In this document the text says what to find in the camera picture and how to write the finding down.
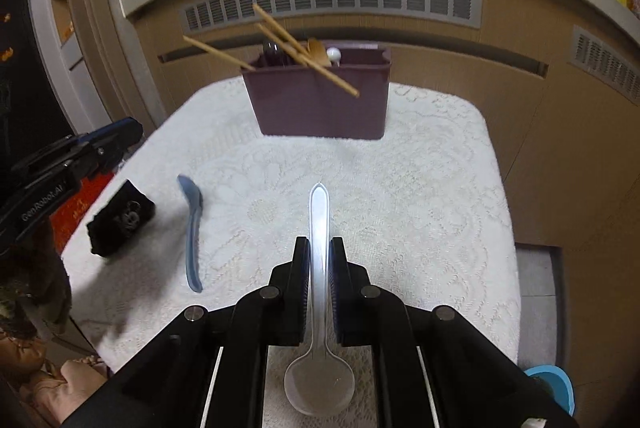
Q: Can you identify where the person's hand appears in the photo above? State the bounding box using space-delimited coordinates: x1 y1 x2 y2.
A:
1 333 110 427

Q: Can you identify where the white cabinet with shelf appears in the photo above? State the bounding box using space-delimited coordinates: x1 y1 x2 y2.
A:
28 0 111 133

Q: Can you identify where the purple plastic utensil holder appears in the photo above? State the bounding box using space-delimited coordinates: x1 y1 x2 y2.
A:
242 46 392 140

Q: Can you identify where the wooden spoon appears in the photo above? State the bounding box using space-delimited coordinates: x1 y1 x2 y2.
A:
307 38 332 66

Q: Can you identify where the white lace tablecloth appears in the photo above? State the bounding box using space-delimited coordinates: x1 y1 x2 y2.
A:
60 75 522 428

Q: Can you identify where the light blue bowl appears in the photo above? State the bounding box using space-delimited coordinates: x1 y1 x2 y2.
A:
525 365 575 416

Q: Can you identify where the white plastic spoon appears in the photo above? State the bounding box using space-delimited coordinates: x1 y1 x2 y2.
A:
284 183 355 417

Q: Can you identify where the blue plastic spoon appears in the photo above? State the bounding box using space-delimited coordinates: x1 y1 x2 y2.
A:
177 174 203 294

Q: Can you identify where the red door mat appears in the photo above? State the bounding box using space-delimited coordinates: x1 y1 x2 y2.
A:
51 173 114 254

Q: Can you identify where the black handled spoon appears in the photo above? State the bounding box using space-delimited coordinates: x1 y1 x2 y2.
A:
262 40 286 68

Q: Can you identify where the small grey ventilation grille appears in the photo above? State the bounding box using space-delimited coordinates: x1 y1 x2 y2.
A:
568 25 640 104

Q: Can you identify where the wooden chopstick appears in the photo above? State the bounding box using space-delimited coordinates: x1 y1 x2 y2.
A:
256 24 360 98
253 3 311 59
182 35 255 71

